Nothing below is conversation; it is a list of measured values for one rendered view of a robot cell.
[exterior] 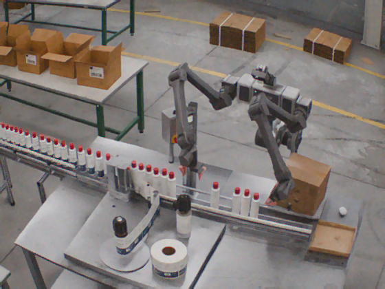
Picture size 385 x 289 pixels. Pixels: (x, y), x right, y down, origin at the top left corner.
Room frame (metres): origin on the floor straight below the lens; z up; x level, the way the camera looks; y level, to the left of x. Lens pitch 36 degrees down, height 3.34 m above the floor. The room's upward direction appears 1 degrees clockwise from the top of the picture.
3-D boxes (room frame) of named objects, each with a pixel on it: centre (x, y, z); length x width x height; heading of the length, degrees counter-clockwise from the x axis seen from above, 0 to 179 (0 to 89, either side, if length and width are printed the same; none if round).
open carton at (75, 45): (4.72, 1.19, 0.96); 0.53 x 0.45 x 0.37; 155
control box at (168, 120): (2.90, 0.08, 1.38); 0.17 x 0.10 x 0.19; 124
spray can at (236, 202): (2.67, -0.27, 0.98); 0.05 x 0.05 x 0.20
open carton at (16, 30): (5.04, 2.03, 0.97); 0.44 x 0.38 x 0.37; 158
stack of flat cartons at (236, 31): (6.93, -0.59, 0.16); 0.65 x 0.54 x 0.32; 68
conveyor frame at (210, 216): (2.78, 0.01, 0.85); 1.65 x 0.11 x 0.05; 69
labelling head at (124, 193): (2.85, 0.44, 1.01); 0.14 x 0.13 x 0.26; 69
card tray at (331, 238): (2.42, -0.92, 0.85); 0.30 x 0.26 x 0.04; 69
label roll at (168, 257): (2.19, 0.12, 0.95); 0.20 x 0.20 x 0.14
